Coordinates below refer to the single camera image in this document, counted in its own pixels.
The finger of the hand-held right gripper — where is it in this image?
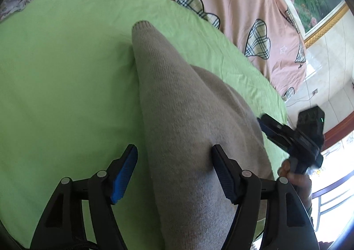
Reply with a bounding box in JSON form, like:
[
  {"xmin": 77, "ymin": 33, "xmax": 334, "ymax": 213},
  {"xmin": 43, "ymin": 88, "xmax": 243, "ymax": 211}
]
[
  {"xmin": 257, "ymin": 117, "xmax": 291, "ymax": 155},
  {"xmin": 261, "ymin": 113, "xmax": 291, "ymax": 135}
]

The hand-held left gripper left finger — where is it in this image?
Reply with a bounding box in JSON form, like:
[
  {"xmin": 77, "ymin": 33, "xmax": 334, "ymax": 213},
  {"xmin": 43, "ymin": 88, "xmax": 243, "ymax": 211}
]
[{"xmin": 29, "ymin": 144, "xmax": 138, "ymax": 250}]

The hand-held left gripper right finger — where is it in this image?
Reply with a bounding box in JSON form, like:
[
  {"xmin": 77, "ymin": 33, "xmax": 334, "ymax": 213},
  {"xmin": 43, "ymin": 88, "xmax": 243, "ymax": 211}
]
[{"xmin": 211, "ymin": 144, "xmax": 318, "ymax": 250}]

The beige knitted sweater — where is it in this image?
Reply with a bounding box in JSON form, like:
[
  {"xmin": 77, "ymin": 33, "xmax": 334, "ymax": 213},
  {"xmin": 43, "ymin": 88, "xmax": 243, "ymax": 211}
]
[{"xmin": 131, "ymin": 20, "xmax": 277, "ymax": 250}]

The person's right hand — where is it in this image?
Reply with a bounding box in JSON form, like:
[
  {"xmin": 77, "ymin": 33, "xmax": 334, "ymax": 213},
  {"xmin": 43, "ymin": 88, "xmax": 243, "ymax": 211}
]
[{"xmin": 277, "ymin": 160, "xmax": 313, "ymax": 210}]

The dark metal railing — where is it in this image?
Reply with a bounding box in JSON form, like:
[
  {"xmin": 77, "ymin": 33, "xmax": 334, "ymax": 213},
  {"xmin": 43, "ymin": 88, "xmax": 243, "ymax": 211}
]
[{"xmin": 311, "ymin": 171, "xmax": 354, "ymax": 234}]

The green bed sheet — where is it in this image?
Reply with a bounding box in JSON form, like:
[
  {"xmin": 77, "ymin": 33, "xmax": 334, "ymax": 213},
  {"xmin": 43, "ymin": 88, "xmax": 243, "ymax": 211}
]
[{"xmin": 0, "ymin": 0, "xmax": 289, "ymax": 249}]

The pink quilt with plaid hearts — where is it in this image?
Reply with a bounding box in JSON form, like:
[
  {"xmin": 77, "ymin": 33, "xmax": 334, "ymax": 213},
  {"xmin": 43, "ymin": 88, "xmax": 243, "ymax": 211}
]
[{"xmin": 115, "ymin": 0, "xmax": 307, "ymax": 101}]

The red wooden window frame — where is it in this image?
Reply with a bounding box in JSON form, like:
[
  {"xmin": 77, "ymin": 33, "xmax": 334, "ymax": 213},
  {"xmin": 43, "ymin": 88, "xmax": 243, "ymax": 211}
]
[{"xmin": 322, "ymin": 112, "xmax": 354, "ymax": 151}]

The white cable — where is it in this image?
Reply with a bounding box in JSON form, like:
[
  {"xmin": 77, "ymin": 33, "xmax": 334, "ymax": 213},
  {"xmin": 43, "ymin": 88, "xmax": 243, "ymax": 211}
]
[{"xmin": 288, "ymin": 92, "xmax": 314, "ymax": 103}]

